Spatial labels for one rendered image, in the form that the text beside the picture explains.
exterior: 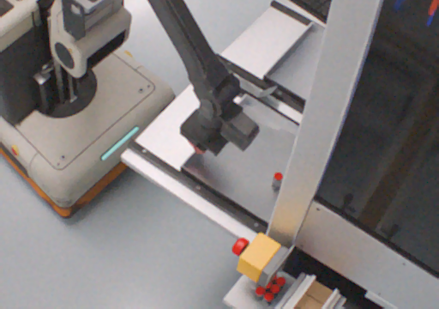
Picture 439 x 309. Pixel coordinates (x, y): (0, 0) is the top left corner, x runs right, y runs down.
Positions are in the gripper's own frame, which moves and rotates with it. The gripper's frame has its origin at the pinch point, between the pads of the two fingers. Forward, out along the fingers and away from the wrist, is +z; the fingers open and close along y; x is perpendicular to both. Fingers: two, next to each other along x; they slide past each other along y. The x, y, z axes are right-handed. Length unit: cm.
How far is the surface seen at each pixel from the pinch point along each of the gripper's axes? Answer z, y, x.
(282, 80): 3.1, 3.2, 32.1
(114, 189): 98, -32, 16
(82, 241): 97, -28, -10
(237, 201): 1.2, 14.0, -3.8
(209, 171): 2.7, 4.5, -1.4
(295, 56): 3.4, 1.5, 41.7
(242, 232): 0.6, 19.2, -9.6
